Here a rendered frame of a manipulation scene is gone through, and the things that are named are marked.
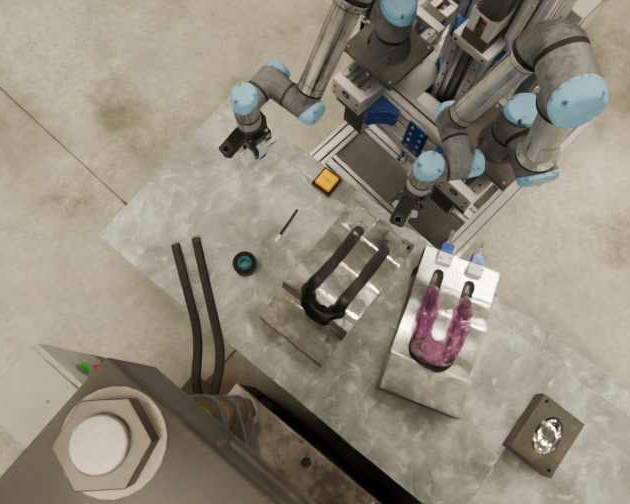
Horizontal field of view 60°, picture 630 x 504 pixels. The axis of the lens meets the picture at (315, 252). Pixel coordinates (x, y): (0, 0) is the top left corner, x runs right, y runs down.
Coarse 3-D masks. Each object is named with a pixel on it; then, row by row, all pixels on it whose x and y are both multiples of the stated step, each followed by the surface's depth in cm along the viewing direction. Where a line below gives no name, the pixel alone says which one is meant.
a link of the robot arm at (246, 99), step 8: (240, 88) 147; (248, 88) 147; (256, 88) 150; (232, 96) 147; (240, 96) 147; (248, 96) 147; (256, 96) 148; (264, 96) 151; (232, 104) 148; (240, 104) 146; (248, 104) 147; (256, 104) 149; (240, 112) 150; (248, 112) 150; (256, 112) 152; (240, 120) 154; (248, 120) 154; (256, 120) 156
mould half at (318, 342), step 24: (336, 240) 181; (360, 240) 181; (384, 240) 181; (312, 264) 176; (360, 264) 179; (384, 264) 179; (288, 288) 175; (336, 288) 173; (264, 312) 177; (288, 312) 177; (360, 312) 171; (288, 336) 175; (312, 336) 175; (336, 336) 175
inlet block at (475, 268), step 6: (480, 252) 183; (474, 258) 182; (480, 258) 182; (468, 264) 183; (474, 264) 180; (480, 264) 181; (468, 270) 180; (474, 270) 180; (480, 270) 180; (474, 276) 181; (480, 276) 179
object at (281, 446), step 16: (256, 400) 177; (272, 416) 176; (256, 432) 174; (272, 432) 174; (288, 432) 174; (272, 448) 173; (288, 448) 173; (304, 448) 173; (272, 464) 172; (288, 464) 172; (304, 464) 171; (320, 464) 172; (304, 480) 171; (320, 480) 171; (336, 480) 171; (352, 480) 171; (320, 496) 170; (336, 496) 170; (352, 496) 170; (368, 496) 170
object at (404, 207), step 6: (402, 198) 161; (408, 198) 160; (414, 198) 160; (402, 204) 161; (408, 204) 161; (414, 204) 160; (396, 210) 162; (402, 210) 162; (408, 210) 161; (396, 216) 162; (402, 216) 162; (390, 222) 163; (396, 222) 162; (402, 222) 162
